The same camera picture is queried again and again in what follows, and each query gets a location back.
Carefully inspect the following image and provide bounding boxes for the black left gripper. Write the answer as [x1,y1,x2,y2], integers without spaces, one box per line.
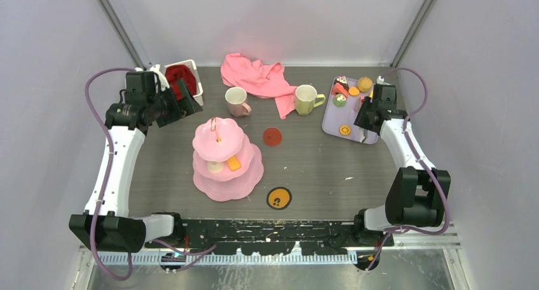
[147,79,201,127]

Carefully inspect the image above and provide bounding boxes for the green frog macaron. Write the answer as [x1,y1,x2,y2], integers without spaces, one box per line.
[332,93,347,107]

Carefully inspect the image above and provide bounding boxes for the pink three-tier dessert stand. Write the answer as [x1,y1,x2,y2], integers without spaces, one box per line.
[192,117,264,202]

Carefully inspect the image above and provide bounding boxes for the white round cake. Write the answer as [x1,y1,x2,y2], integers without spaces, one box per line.
[206,161,225,174]

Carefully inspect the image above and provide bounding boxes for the orange wafer bar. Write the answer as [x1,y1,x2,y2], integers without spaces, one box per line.
[226,155,242,172]

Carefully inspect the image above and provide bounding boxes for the metal serving tongs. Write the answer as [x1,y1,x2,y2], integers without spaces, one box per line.
[360,128,368,144]

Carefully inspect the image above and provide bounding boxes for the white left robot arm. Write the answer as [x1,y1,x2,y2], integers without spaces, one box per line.
[69,70,202,253]

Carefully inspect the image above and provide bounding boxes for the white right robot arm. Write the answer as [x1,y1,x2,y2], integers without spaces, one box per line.
[352,84,451,246]

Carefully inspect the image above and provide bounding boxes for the white plastic basket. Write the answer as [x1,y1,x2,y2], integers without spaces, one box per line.
[165,59,203,106]

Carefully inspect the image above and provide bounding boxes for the dark red towel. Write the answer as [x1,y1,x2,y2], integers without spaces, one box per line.
[165,64,197,100]

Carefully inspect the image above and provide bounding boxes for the golden round bun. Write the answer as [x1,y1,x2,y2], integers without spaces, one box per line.
[356,76,373,93]

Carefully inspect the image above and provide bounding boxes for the small orange round cookie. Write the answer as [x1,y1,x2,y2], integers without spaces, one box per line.
[348,86,360,97]

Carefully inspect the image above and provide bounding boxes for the orange lotus-root cookie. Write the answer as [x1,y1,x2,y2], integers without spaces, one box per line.
[339,125,351,136]

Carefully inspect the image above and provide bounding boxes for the lavender serving tray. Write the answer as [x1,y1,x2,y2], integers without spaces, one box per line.
[322,77,378,144]

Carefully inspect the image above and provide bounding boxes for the chocolate cake slice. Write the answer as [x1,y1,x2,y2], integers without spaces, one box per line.
[335,76,349,90]

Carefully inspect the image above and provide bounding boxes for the pink mug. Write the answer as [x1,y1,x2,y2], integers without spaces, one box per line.
[225,86,252,118]

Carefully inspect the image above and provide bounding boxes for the green mug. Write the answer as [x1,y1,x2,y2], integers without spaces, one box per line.
[294,85,326,116]

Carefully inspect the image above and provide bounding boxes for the pink cloth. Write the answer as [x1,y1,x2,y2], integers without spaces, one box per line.
[221,53,297,120]

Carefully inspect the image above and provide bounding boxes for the red round coaster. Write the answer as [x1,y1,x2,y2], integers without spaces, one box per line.
[263,127,283,147]

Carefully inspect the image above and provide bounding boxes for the orange round sticker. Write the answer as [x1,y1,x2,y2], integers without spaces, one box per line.
[266,187,292,211]

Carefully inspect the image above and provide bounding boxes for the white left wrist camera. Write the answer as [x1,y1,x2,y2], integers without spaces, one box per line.
[147,64,170,91]

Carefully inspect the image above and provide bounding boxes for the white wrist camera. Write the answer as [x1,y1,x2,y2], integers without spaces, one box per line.
[376,76,390,85]
[147,64,170,91]

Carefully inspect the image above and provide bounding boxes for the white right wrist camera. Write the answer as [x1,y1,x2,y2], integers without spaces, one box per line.
[376,76,390,85]

